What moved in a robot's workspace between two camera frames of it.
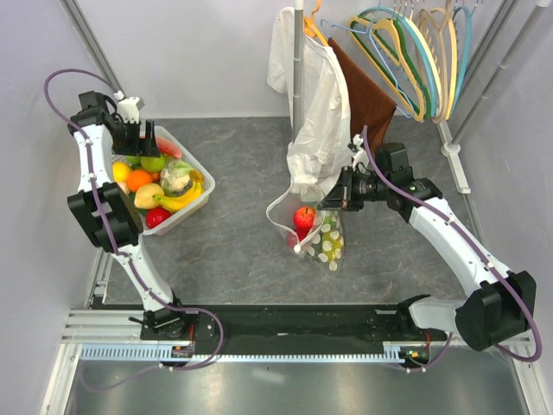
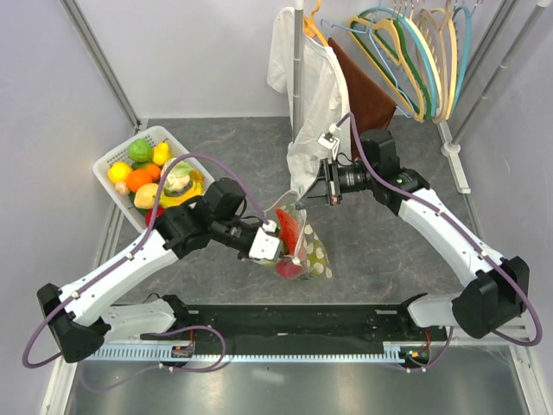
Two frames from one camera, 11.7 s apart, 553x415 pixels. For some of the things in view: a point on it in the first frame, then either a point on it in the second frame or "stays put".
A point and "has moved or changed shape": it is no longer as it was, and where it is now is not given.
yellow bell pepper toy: (333, 246) → (315, 257)
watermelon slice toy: (168, 147) → (288, 231)
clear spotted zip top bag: (309, 231) has moved or changed shape
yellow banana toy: (188, 199) stays put
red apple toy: (304, 217) → (288, 270)
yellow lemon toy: (120, 170) stays put
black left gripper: (141, 147) → (257, 226)
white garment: (318, 160) stays put
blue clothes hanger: (419, 47) stays put
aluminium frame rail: (72, 8) stays put
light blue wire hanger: (368, 29) stays put
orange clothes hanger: (312, 29) stays put
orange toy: (136, 178) stays put
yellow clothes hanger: (387, 34) stays put
